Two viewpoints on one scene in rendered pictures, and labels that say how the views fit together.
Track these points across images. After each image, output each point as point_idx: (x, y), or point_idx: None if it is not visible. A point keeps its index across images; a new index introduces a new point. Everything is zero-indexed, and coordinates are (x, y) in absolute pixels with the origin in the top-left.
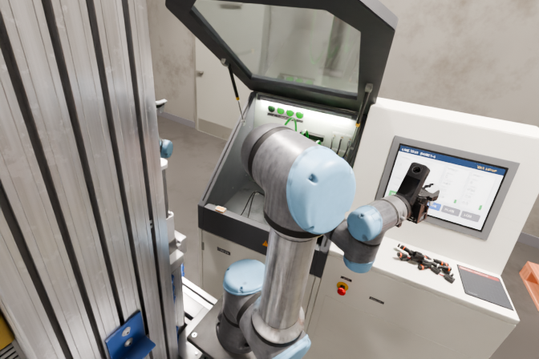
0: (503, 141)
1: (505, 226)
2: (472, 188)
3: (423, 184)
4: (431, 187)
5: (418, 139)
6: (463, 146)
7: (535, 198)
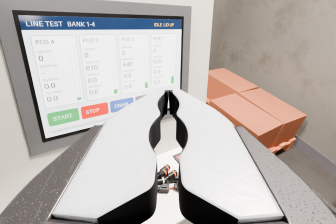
0: None
1: (196, 89)
2: (158, 58)
3: (140, 132)
4: (199, 134)
5: None
6: None
7: (210, 46)
